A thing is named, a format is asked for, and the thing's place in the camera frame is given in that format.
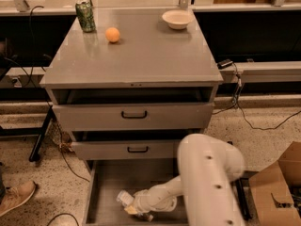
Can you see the black middle drawer handle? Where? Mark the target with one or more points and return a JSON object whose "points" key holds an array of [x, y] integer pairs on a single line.
{"points": [[137, 150]]}

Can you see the grey bottom drawer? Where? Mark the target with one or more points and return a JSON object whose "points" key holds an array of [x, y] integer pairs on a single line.
{"points": [[109, 177]]}

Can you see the black metal floor bar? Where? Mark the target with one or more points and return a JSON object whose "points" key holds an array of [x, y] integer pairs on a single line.
{"points": [[240, 185]]}

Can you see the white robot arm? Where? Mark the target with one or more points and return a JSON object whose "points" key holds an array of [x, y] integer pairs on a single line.
{"points": [[206, 167]]}

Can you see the white paper bowl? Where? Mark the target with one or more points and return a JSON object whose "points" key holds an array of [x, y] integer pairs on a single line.
{"points": [[178, 19]]}

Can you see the black power adapter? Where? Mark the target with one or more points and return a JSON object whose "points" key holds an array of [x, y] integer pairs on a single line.
{"points": [[224, 64]]}

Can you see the grey top drawer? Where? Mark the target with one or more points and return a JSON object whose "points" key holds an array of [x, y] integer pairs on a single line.
{"points": [[108, 118]]}

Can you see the grey drawer cabinet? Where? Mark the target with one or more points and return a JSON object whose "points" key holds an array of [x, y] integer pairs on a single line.
{"points": [[150, 64]]}

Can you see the clear plastic bottle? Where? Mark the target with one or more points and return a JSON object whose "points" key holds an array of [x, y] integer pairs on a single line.
{"points": [[126, 199]]}

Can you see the black top drawer handle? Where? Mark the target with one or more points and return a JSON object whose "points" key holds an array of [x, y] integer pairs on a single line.
{"points": [[134, 115]]}

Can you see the grey drawer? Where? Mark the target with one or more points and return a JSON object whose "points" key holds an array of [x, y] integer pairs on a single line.
{"points": [[109, 177], [108, 118], [115, 150]]}

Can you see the grey middle drawer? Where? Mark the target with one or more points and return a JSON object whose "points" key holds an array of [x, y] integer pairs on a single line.
{"points": [[115, 150]]}

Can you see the black table leg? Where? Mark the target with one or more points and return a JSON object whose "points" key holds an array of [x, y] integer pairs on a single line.
{"points": [[34, 156]]}

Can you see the tan shoe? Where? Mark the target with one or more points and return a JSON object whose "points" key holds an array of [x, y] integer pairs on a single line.
{"points": [[15, 196]]}

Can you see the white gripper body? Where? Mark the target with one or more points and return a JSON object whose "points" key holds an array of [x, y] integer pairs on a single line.
{"points": [[140, 201]]}

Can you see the brown cardboard box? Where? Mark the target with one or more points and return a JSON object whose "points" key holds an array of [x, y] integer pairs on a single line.
{"points": [[271, 186]]}

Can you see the green soda can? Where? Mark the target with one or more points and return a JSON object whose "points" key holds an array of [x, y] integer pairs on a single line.
{"points": [[85, 16]]}

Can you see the black drawer handle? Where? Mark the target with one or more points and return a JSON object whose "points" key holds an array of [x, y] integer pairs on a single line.
{"points": [[137, 150], [134, 115]]}

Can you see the orange fruit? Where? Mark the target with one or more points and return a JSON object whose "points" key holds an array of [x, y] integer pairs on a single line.
{"points": [[112, 34]]}

